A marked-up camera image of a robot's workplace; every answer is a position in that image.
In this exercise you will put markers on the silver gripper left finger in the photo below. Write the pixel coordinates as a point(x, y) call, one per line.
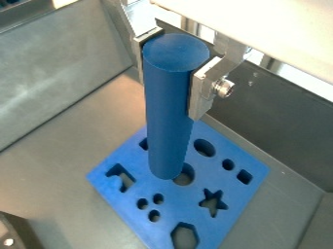
point(141, 23)

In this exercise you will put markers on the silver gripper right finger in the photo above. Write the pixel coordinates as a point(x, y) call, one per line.
point(209, 82)

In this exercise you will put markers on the blue round cylinder peg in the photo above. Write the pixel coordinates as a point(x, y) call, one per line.
point(172, 57)

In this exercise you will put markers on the black object at corner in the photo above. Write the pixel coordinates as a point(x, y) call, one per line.
point(16, 233)

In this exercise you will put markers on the blue shape sorting board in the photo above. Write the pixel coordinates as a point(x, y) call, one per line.
point(188, 213)

